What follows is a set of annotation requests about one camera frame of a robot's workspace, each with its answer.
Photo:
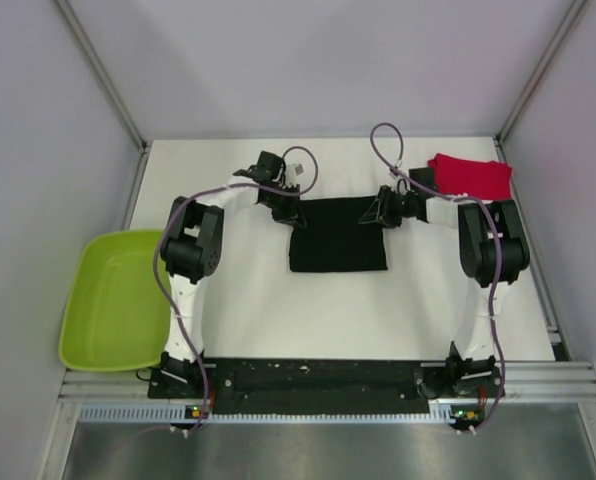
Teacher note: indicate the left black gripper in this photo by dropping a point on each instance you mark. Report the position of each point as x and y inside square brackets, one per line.
[292, 213]

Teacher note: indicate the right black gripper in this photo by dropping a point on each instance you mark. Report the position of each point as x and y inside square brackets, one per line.
[387, 194]

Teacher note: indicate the black t shirt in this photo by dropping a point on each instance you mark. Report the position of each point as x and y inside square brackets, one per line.
[334, 240]

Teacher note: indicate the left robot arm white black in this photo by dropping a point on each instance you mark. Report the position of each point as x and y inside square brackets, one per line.
[190, 248]

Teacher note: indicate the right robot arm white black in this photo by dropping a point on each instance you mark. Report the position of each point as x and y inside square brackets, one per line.
[493, 251]

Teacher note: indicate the folded red t shirt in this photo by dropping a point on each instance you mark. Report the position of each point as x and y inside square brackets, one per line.
[489, 181]

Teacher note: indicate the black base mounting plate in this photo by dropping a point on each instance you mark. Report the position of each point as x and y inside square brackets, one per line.
[319, 387]

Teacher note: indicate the lime green plastic bin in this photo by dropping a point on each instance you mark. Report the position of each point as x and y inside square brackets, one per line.
[116, 318]

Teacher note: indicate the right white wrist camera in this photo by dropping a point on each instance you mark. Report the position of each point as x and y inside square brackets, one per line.
[397, 176]

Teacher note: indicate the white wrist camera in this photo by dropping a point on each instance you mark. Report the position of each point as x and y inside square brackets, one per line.
[397, 176]
[292, 174]

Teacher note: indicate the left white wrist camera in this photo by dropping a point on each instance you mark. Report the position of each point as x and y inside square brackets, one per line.
[292, 174]

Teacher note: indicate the grey slotted cable duct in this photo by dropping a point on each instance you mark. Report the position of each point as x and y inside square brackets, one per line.
[181, 414]

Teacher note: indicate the left aluminium frame post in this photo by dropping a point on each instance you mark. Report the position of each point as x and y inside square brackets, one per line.
[100, 74]

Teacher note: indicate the aluminium frame post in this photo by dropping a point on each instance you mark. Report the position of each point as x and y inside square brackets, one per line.
[572, 18]
[100, 74]

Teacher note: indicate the right aluminium frame post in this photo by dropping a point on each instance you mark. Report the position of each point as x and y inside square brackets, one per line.
[572, 18]

